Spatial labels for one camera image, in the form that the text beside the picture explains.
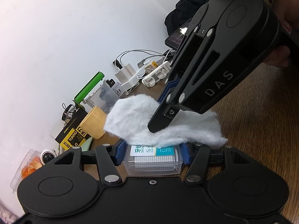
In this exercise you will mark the white cotton wad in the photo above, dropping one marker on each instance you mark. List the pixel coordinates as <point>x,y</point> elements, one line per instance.
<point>130,119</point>

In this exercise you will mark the clear dental floss pick box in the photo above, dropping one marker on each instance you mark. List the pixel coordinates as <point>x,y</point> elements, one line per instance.
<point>151,165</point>

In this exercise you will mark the yellow round container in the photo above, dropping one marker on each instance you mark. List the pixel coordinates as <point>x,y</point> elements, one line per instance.
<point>93,123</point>

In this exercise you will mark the clear clamshell with orange snacks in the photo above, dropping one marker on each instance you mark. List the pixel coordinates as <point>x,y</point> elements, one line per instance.
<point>30,165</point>

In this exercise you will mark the green foam tube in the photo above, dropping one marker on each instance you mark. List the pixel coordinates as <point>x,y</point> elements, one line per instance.
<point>90,86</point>

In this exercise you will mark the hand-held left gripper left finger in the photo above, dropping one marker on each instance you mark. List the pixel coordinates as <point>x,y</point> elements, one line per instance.
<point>119,155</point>

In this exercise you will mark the white printed box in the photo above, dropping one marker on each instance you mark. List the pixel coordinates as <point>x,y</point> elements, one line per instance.
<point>118,90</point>

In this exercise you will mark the black and yellow box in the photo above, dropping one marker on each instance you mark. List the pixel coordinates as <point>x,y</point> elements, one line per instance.
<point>70,135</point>

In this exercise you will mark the white power strip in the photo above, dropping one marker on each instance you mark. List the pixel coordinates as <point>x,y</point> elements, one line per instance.
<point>132,84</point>

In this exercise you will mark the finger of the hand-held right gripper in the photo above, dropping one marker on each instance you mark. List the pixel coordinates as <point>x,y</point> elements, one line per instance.
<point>161,121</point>
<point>169,87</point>

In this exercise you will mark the dark cloth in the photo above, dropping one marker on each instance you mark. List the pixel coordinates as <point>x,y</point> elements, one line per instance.
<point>182,9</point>

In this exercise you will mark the cream charger adapter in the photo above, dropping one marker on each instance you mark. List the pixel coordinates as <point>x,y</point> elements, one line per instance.
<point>130,70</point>

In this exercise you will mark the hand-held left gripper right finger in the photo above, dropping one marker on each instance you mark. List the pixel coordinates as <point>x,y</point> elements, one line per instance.
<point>185,155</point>

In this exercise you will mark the white astronaut figurine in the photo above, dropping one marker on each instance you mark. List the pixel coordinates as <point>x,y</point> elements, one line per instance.
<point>48,156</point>

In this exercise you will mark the white folding phone stand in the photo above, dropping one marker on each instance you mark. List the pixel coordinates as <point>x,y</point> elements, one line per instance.
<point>156,74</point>

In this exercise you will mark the black smartphone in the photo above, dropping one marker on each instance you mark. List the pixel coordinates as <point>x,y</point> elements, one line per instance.
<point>177,37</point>

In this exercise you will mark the clear plastic storage box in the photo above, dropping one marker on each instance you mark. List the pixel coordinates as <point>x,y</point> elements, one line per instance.
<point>105,98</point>

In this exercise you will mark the white charger adapter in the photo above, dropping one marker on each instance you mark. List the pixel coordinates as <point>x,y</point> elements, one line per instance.
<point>122,75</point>

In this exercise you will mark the person's right hand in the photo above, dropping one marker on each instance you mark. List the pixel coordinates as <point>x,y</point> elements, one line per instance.
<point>285,7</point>

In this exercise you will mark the beige cube plug adapter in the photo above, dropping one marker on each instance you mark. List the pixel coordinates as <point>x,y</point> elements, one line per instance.
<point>149,67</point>

